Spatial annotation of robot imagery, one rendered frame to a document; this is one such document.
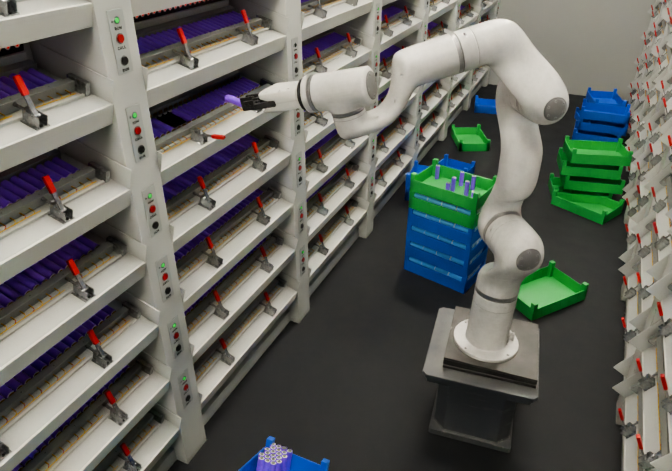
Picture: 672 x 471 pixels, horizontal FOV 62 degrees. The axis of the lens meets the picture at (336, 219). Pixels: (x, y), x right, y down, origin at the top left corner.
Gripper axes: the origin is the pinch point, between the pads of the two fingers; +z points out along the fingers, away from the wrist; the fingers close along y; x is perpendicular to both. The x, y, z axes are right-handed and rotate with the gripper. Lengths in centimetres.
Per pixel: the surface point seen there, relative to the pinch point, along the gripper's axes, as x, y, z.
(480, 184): 70, -105, -26
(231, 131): 8.7, -7.4, 14.4
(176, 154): 7.3, 12.7, 16.7
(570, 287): 121, -105, -58
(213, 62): -10.2, -3.6, 10.3
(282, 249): 62, -36, 31
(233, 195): 26.8, -5.7, 19.2
